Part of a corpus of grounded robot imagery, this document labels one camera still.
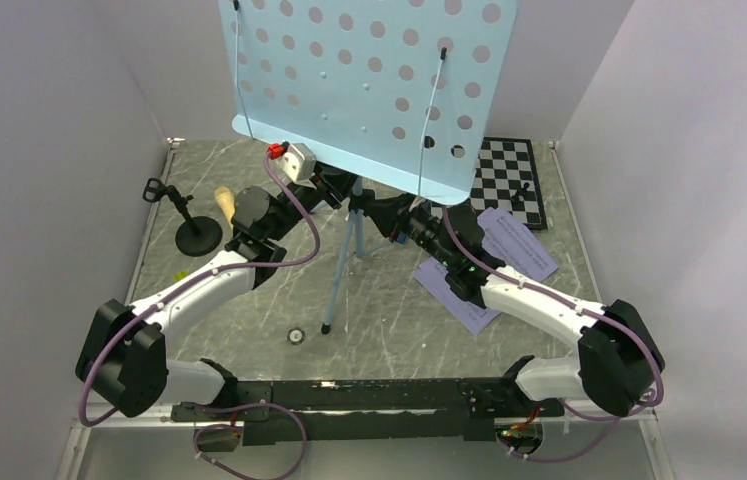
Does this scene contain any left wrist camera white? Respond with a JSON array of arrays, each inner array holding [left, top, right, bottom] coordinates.
[[265, 141, 317, 186]]

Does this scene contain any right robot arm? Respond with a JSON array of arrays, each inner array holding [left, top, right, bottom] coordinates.
[[351, 190, 665, 417]]

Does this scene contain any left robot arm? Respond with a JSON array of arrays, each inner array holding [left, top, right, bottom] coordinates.
[[75, 164, 359, 426]]

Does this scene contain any black microphone stand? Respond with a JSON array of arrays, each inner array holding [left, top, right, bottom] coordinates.
[[142, 178, 223, 257]]

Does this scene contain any light blue music stand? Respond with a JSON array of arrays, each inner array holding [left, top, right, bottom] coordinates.
[[216, 0, 520, 335]]

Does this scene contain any sheet music page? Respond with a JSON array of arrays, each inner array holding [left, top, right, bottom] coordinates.
[[413, 258, 500, 336], [477, 208, 558, 282]]

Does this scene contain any poker chip on table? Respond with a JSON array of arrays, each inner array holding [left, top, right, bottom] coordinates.
[[287, 328, 306, 345]]

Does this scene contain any black white chessboard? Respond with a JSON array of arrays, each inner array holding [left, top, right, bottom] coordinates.
[[470, 137, 548, 231]]

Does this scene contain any gold toy microphone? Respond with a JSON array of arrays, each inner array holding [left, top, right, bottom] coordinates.
[[214, 186, 235, 229]]

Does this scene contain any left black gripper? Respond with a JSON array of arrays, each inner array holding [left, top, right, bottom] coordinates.
[[268, 153, 367, 242]]

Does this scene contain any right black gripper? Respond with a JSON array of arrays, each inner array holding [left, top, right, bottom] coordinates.
[[366, 186, 458, 269]]

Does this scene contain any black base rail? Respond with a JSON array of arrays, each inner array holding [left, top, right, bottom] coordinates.
[[171, 375, 564, 446]]

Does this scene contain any black chess piece right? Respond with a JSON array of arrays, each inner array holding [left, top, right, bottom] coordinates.
[[510, 182, 530, 204]]

